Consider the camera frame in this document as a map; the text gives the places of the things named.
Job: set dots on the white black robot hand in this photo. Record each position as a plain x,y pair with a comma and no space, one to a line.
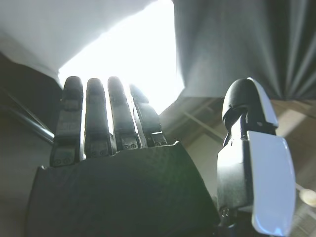
123,192

